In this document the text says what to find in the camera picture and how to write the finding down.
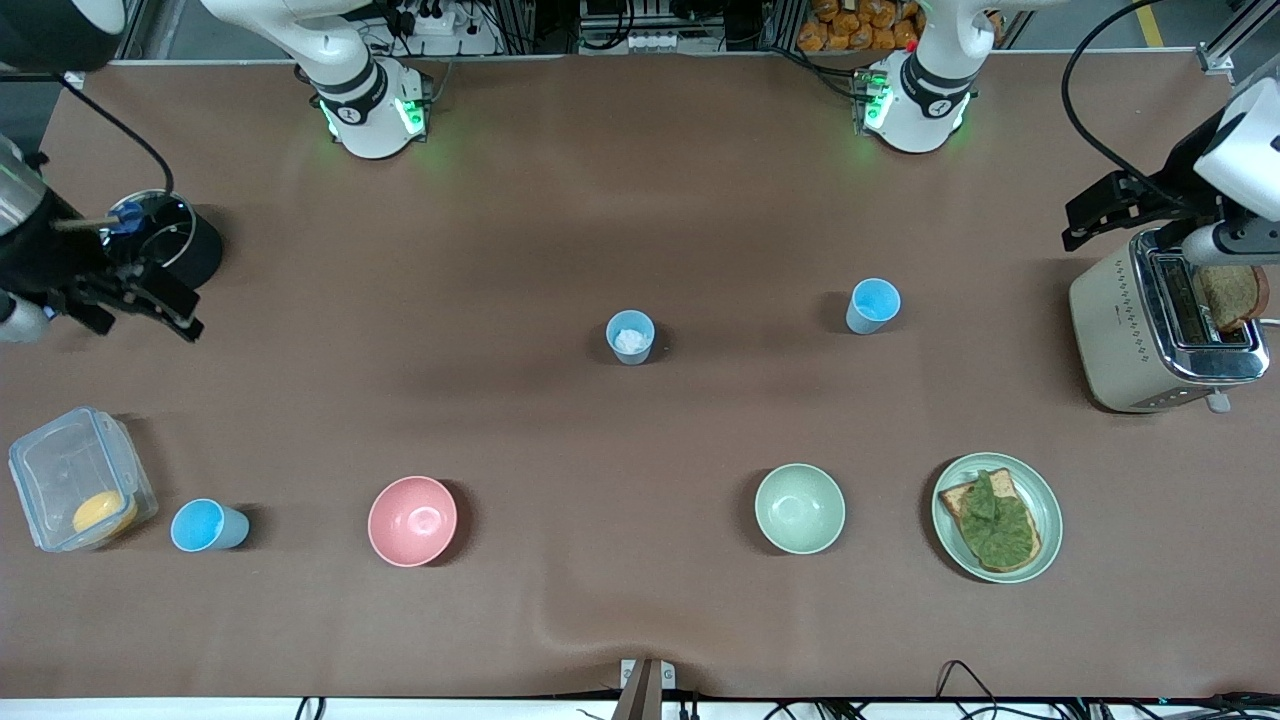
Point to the beige and chrome toaster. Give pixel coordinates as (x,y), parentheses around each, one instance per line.
(1115,330)

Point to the bag of orange buns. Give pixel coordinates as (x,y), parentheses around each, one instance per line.
(850,25)

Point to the blue cup with white paper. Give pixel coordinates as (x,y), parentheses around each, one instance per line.
(631,355)

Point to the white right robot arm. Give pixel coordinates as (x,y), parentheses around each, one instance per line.
(365,100)

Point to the crumpled white paper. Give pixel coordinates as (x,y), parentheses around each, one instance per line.
(631,341)

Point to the pale green bowl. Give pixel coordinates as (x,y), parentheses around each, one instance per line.
(800,508)

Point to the glass lid with blue knob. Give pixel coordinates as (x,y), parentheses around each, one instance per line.
(165,240)

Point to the brown bread slice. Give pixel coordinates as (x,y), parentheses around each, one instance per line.
(1232,298)

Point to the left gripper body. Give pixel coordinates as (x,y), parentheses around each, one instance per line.
(1186,172)

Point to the white power strip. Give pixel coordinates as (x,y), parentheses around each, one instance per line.
(660,42)

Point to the pale green plate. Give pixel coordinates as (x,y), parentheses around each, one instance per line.
(1048,510)

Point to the clear container with blue rim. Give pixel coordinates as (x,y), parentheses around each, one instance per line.
(60,470)

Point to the toast slice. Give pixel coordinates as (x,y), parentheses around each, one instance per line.
(955,497)

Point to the green lettuce leaf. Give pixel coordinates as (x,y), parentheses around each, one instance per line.
(1000,525)

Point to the metal camera bracket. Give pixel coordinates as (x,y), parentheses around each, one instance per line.
(645,690)

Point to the pink bowl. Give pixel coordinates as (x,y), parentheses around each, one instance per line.
(412,520)

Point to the blue plastic cup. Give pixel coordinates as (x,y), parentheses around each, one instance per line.
(873,303)
(205,525)

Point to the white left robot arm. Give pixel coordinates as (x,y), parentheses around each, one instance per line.
(920,100)

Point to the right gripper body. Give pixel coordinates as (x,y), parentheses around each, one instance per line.
(42,257)

